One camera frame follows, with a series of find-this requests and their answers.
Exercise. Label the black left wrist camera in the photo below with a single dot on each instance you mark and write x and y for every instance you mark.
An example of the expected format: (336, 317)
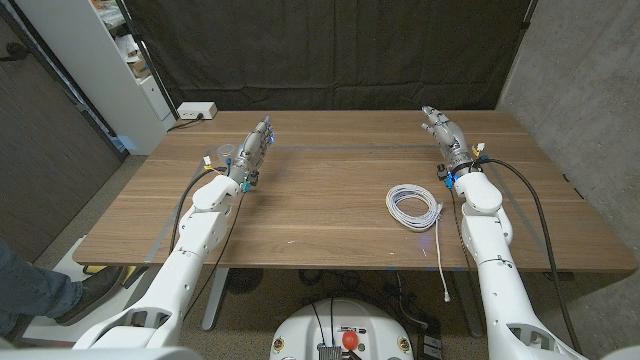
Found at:
(254, 178)

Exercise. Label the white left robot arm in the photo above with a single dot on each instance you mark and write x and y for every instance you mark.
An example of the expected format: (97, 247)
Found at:
(200, 235)

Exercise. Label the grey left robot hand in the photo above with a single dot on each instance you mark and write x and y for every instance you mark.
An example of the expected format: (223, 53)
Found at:
(252, 150)

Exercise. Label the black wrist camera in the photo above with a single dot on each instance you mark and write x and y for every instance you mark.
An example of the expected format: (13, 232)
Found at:
(254, 178)
(443, 172)

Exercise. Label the black round floor object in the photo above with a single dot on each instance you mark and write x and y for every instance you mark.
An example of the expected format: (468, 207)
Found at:
(243, 281)

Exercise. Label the white table leg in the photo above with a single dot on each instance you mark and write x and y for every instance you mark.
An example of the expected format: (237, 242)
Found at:
(215, 300)

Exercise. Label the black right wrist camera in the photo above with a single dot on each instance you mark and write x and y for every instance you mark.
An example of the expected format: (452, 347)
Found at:
(443, 172)

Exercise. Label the white floor platform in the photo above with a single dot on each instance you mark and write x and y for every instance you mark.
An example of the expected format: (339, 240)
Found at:
(45, 330)

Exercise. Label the person's leg in jeans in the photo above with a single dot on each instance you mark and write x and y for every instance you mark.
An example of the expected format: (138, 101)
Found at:
(30, 290)

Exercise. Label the black backdrop curtain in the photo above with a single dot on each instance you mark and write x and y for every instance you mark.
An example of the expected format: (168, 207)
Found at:
(325, 50)

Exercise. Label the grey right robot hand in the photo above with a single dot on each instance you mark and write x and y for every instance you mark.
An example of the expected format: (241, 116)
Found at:
(452, 142)

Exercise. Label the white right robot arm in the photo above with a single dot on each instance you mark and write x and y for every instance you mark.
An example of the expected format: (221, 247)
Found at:
(487, 235)

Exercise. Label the white shelf cabinet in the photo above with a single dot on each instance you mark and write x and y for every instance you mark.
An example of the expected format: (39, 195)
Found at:
(95, 75)

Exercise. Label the white power strip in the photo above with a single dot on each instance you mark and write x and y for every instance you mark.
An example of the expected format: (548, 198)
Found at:
(197, 110)

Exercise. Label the person's dark shoe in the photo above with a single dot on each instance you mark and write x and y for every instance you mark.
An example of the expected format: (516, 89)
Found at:
(95, 292)

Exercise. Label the grey table leg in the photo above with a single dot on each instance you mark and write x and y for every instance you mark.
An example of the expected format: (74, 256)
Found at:
(467, 310)

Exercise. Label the black floor power strip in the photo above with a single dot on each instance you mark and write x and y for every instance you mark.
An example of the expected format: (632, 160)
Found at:
(431, 346)

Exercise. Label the clear plastic cup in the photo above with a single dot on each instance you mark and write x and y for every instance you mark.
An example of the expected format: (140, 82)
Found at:
(226, 149)

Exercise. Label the red emergency stop button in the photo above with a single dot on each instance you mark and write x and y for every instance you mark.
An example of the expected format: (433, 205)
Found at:
(350, 340)

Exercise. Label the cardboard box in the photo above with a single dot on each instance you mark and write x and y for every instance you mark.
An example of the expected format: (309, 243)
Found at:
(139, 67)

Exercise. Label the black backdrop stand pole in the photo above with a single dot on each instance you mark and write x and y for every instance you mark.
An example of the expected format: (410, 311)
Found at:
(146, 55)
(526, 17)

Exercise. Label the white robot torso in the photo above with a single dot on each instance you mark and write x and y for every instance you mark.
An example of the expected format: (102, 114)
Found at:
(300, 330)

